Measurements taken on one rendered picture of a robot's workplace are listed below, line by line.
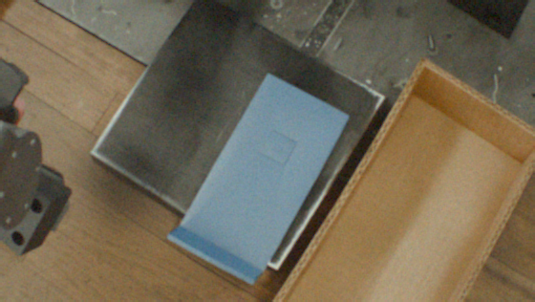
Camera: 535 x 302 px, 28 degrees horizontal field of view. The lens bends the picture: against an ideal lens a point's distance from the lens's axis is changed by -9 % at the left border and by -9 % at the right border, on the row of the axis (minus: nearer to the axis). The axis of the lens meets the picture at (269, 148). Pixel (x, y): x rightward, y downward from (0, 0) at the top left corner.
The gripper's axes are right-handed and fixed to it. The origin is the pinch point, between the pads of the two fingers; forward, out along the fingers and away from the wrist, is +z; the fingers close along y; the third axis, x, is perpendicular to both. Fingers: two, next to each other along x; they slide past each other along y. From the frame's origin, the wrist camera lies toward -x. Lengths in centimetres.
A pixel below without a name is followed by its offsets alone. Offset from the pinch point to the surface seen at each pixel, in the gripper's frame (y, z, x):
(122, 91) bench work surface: 1.7, 13.8, -3.1
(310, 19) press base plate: 14.1, 20.5, -11.2
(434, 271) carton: 5.1, 14.0, -31.5
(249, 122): 6.0, 13.1, -13.2
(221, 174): 2.2, 10.8, -13.9
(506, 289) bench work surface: 7.2, 15.6, -37.5
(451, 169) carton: 11.7, 17.9, -27.7
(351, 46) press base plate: 14.3, 20.4, -15.2
